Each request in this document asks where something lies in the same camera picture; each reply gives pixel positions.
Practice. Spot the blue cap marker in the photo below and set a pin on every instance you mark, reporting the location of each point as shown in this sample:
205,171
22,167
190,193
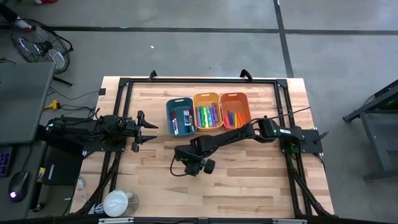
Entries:
185,121

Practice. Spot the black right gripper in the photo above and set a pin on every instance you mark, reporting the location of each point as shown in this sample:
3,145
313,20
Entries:
188,155

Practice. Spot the blue highlighter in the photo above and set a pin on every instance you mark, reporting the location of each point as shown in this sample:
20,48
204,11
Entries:
230,117

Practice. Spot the black diagonal frame brace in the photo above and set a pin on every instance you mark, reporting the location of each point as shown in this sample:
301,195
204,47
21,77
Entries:
99,186
306,191

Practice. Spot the dark metal cart frame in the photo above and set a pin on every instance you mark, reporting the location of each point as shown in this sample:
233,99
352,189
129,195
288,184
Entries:
373,124

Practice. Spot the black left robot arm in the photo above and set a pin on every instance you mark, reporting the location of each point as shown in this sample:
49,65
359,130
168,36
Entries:
81,127

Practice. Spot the pink highlighter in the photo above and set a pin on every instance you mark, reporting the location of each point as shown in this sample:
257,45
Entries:
226,120

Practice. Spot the orange plastic bin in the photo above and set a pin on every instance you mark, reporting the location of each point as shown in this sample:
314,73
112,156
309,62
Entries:
234,98

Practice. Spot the yellow power plug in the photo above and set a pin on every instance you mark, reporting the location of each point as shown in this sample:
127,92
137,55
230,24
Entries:
53,105

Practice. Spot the brown cap white marker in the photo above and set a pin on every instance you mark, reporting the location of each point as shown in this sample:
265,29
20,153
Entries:
176,126

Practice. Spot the orange highlighter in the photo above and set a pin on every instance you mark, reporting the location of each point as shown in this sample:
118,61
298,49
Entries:
239,119

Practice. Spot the grey desk top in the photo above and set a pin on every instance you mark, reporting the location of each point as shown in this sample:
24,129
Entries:
21,99

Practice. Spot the yellow-green highlighter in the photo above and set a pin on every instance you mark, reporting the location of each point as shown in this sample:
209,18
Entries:
206,117

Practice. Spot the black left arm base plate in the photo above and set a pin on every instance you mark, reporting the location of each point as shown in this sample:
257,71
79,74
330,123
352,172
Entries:
99,146

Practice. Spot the maroon cap white marker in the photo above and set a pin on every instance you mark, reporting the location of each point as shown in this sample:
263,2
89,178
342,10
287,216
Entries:
190,116

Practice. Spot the black cap marker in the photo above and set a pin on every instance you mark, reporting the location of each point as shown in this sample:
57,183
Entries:
187,119

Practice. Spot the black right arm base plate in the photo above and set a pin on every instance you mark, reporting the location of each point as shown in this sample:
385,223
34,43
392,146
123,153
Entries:
311,141

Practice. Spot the yellow plastic bin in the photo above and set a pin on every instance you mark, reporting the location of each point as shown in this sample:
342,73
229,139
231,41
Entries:
206,98

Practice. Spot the small black square bracket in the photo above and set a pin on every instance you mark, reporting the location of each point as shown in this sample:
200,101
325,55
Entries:
102,91

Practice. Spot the thick green highlighter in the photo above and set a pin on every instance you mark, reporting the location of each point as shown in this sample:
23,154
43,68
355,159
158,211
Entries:
202,116

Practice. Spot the dark teal plastic bin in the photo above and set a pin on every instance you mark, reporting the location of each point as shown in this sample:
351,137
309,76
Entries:
182,104

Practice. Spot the thin black rod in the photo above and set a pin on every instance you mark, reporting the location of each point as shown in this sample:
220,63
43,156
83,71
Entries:
289,113

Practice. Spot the black control box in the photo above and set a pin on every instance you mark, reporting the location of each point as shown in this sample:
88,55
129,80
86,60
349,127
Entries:
62,168

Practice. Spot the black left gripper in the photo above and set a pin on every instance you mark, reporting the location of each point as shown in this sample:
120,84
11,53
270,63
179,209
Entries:
139,132

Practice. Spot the black keyboard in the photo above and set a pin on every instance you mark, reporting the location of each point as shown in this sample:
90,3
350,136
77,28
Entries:
4,161

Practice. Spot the red object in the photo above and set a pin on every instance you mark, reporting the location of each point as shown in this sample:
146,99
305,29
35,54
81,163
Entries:
46,1

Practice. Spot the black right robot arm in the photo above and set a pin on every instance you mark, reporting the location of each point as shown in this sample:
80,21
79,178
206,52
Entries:
236,135

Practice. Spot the turquoise highlighter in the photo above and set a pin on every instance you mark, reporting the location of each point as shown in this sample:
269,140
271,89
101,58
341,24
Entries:
209,115

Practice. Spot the black computer mouse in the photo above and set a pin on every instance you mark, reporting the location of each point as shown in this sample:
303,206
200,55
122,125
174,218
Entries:
18,186

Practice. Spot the white bulb metal lamp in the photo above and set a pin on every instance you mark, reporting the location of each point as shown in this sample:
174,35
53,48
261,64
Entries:
116,203

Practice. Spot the red cap white marker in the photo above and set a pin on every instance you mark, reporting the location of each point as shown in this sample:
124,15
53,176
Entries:
173,121

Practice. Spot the black floor fan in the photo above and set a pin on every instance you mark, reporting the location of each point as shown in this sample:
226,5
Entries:
40,46

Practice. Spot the silver aluminium extrusion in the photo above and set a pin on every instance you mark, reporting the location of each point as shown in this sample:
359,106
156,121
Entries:
289,221
115,220

